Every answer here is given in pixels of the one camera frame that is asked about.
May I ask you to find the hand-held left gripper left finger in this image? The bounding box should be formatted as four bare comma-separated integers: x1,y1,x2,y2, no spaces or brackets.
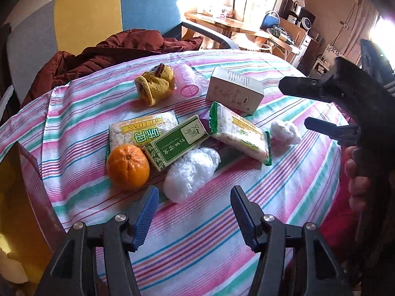
34,185,160,296

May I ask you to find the beige carton box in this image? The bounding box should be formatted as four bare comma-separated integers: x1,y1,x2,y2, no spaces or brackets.
205,66,265,116

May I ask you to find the red cloth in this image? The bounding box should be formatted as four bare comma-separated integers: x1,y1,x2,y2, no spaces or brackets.
287,185,358,296

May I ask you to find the black appliance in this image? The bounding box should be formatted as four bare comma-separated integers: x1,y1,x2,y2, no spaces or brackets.
284,0,315,28

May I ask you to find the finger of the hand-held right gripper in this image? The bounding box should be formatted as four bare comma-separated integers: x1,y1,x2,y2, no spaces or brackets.
304,117,360,145
278,76,343,102

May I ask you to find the maroon jacket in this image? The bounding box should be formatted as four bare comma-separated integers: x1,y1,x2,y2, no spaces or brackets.
21,29,204,108

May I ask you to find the rice cracker packet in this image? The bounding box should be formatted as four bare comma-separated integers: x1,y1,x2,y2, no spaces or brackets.
209,102,272,165
109,111,179,155

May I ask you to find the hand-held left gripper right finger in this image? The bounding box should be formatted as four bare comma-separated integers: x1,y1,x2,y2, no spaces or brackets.
230,185,354,296

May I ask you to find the orange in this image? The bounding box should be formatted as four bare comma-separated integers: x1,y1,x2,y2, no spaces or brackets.
106,144,150,191

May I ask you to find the grey yellow blue chair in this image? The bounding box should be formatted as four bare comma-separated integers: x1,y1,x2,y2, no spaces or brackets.
6,0,239,105

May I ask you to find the clear plastic bag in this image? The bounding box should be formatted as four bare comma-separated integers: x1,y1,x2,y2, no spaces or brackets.
163,147,221,204

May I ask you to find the person's right hand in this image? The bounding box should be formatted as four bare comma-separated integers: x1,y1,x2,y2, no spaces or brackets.
344,146,375,205

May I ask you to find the pink hair roller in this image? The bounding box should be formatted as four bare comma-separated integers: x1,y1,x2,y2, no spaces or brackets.
174,65,202,98

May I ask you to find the blue bag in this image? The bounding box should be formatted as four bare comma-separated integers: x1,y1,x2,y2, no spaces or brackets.
260,11,280,30

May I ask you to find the red gift box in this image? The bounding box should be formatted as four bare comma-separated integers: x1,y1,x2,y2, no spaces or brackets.
0,142,67,296

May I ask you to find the white tissue wad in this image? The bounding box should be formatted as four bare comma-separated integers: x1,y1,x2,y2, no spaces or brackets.
270,119,302,145

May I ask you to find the wooden desk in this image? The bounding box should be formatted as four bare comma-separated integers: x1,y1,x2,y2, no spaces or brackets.
184,12,304,59

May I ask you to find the green tea box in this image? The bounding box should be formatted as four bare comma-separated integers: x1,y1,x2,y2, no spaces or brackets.
142,115,210,172

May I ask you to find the white cabinet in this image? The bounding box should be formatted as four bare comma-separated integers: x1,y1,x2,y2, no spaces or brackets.
298,34,312,68

